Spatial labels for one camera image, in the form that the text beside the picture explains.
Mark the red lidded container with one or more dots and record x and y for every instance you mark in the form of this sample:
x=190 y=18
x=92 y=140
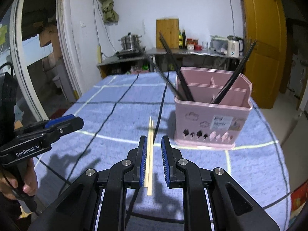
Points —
x=197 y=47

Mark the wooden chopstick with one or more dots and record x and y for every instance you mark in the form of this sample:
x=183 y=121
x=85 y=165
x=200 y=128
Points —
x=149 y=144
x=151 y=163

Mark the blue checked cloth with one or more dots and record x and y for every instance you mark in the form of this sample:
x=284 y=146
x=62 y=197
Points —
x=115 y=115

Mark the clear drinking glass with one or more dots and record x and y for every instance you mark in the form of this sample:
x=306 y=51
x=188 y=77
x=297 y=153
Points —
x=204 y=45

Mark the steel topped wooden cabinet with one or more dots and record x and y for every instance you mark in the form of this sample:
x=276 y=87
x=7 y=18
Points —
x=113 y=61

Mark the yellow oil bottle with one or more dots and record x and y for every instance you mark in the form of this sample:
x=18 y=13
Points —
x=180 y=41

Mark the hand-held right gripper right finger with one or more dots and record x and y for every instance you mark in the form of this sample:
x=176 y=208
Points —
x=164 y=161

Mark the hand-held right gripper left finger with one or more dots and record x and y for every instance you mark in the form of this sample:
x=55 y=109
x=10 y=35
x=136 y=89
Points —
x=144 y=161

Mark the wooden cutting board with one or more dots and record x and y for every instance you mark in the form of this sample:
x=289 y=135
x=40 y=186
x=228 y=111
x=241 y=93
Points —
x=168 y=32

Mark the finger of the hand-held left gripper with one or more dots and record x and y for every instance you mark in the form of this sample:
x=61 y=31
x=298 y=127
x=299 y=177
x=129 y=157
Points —
x=67 y=128
x=60 y=121

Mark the person's dark clothing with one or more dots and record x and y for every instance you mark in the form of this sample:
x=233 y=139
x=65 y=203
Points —
x=7 y=105

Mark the hanging green cloth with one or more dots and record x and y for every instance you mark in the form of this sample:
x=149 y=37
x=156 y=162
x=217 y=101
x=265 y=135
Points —
x=108 y=7

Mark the yellow wooden door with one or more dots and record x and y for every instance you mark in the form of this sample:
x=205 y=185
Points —
x=262 y=41

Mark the red snack package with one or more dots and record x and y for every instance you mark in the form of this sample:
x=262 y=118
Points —
x=190 y=43

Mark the red plastic crate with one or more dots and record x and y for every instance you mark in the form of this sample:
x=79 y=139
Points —
x=299 y=202

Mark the white electric kettle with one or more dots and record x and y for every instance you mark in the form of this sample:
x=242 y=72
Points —
x=233 y=48

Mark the steel counter table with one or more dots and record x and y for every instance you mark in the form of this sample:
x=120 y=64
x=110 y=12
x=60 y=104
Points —
x=192 y=52

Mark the pink plastic basket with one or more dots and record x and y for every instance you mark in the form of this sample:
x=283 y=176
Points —
x=136 y=71

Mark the yellowed power strip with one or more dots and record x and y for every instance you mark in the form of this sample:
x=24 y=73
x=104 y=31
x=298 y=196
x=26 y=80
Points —
x=99 y=54

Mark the grey plastic container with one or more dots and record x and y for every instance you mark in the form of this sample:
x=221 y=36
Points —
x=217 y=44

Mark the person's left hand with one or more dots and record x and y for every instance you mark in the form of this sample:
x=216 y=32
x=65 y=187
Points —
x=31 y=180

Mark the steel steamer pot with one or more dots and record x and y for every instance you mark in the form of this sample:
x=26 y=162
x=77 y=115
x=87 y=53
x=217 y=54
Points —
x=130 y=42

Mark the pink plastic utensil holder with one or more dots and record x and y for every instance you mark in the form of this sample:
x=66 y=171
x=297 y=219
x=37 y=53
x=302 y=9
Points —
x=207 y=115

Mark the black chopstick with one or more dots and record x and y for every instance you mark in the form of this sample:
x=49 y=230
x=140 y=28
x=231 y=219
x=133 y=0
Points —
x=226 y=86
x=237 y=73
x=172 y=63
x=161 y=73
x=179 y=71

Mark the dark glass bottle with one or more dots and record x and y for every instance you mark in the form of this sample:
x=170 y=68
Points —
x=184 y=39

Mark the white arched door frame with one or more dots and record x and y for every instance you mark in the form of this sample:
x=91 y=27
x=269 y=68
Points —
x=68 y=41

